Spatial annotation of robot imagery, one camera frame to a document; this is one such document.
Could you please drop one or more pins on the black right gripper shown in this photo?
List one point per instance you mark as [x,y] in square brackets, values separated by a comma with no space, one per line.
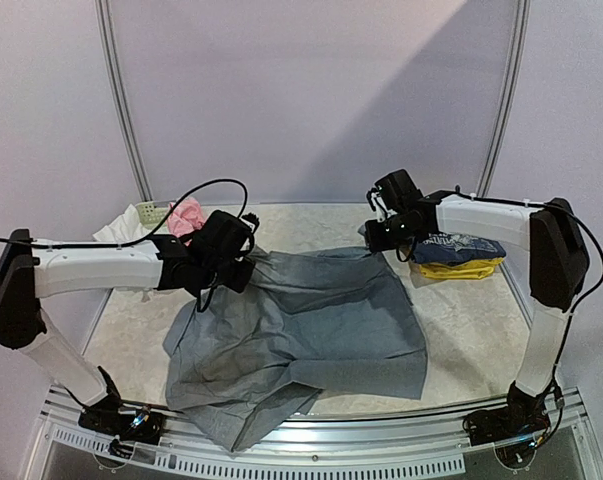
[377,238]

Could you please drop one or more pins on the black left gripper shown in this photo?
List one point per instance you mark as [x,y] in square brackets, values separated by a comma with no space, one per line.
[239,282]

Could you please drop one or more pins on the grey garment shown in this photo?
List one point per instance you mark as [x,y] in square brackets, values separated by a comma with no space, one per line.
[337,320]

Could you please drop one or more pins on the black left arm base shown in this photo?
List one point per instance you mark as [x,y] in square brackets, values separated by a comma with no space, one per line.
[111,417]

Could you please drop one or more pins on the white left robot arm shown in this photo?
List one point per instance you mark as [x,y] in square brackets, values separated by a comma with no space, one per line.
[40,277]

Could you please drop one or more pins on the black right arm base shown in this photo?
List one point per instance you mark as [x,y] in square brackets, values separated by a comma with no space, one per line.
[522,415]

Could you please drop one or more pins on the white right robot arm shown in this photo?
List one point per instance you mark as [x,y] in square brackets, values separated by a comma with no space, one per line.
[548,232]

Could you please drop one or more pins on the beige perforated laundry basket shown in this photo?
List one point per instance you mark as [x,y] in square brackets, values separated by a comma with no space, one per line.
[152,213]

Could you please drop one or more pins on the pink garment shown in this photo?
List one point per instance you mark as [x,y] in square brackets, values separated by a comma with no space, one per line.
[185,218]

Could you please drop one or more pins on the white garment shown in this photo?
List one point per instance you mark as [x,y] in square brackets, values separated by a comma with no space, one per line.
[124,228]

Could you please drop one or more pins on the yellow folded t-shirt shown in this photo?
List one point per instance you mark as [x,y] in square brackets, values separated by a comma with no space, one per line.
[471,270]

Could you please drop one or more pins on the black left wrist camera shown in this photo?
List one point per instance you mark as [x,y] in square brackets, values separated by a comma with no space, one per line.
[226,232]

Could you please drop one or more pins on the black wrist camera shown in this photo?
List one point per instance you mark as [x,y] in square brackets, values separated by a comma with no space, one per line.
[393,194]
[226,232]

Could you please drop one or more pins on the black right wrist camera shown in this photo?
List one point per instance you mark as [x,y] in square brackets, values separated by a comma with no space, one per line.
[393,194]

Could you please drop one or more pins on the aluminium front rail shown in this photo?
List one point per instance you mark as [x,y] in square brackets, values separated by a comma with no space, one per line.
[427,444]

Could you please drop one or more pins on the right aluminium frame post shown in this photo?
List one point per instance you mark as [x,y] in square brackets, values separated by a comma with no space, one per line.
[507,94]

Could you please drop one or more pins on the aluminium frame post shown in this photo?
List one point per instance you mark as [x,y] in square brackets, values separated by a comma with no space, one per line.
[121,105]
[507,94]

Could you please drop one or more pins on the left aluminium frame post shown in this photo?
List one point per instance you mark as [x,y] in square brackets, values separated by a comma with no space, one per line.
[121,105]

